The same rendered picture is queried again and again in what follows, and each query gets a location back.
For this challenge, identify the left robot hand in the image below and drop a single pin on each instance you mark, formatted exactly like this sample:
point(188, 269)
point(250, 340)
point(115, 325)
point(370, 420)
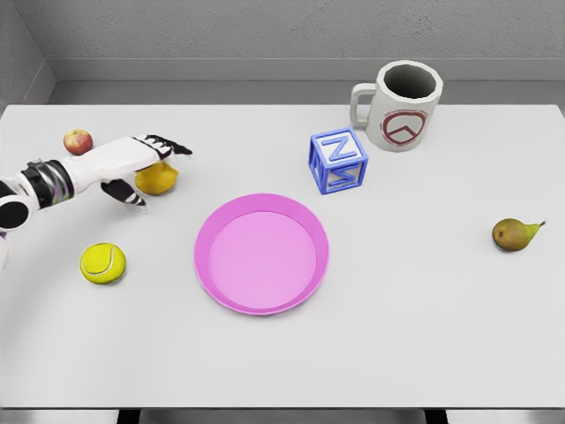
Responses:
point(125, 155)

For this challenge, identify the yellow lemon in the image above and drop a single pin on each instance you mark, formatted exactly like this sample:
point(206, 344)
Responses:
point(156, 180)

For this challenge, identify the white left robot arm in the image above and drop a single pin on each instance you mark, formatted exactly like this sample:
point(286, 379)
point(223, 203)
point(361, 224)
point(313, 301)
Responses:
point(48, 181)

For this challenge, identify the pink round plate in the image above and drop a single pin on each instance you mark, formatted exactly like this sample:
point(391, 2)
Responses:
point(261, 255)

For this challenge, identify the red apple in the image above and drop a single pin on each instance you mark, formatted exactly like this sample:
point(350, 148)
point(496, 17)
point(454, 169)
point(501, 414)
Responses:
point(77, 141)

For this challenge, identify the yellow tennis ball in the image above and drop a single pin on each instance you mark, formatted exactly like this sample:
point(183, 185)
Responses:
point(102, 264)

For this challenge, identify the blue letter block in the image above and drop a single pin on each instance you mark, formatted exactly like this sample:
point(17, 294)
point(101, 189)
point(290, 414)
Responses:
point(338, 160)

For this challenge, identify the white mug with red logo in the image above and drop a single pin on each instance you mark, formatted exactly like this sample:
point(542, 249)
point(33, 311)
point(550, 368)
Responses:
point(399, 110)

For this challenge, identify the green brown pear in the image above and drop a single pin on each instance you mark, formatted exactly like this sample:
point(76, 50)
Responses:
point(514, 234)

